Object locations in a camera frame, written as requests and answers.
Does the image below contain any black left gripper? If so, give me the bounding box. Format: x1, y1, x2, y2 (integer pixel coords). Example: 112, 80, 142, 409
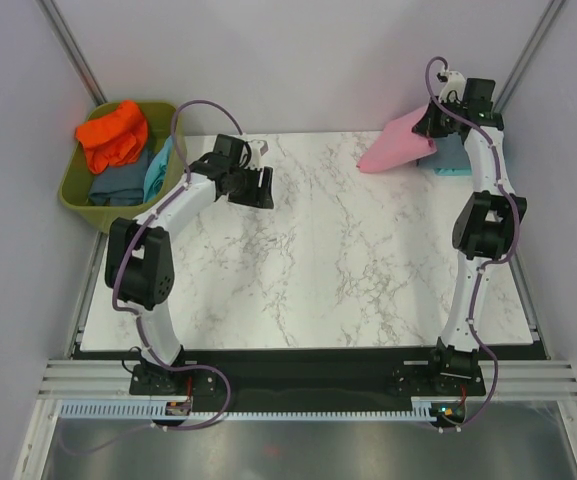
228, 164, 273, 211

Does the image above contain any pink t shirt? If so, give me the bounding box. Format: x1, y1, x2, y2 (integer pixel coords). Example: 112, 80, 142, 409
357, 106, 437, 174

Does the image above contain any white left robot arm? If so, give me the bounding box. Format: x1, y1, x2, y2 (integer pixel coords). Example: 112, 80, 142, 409
104, 134, 274, 396

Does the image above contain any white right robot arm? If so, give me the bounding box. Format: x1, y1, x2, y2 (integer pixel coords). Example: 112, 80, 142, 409
413, 70, 527, 394

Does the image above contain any folded grey blue t shirt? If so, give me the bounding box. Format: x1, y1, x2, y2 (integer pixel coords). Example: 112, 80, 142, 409
417, 135, 470, 170

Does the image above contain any teal t shirt in bin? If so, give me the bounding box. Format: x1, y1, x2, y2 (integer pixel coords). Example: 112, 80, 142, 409
143, 136, 173, 203

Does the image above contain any dark blue t shirt in bin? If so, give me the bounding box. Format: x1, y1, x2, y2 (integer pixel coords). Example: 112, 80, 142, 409
88, 148, 152, 207

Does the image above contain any orange t shirt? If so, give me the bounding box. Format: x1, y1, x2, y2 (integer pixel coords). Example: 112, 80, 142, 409
75, 100, 149, 175

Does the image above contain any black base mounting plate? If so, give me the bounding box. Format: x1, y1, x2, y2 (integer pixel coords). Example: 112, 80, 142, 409
129, 347, 486, 414

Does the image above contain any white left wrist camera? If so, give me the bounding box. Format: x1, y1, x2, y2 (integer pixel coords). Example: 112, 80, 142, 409
247, 140, 269, 169

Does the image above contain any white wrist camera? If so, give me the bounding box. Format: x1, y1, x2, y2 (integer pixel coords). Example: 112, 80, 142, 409
247, 140, 269, 169
437, 70, 467, 103

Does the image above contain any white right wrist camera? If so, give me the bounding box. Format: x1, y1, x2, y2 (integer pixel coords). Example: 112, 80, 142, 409
437, 70, 467, 103

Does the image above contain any light blue cable duct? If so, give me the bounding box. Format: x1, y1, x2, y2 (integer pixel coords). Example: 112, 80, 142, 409
58, 398, 465, 422

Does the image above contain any aluminium frame rail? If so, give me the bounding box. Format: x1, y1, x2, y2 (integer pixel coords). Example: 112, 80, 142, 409
39, 360, 577, 400

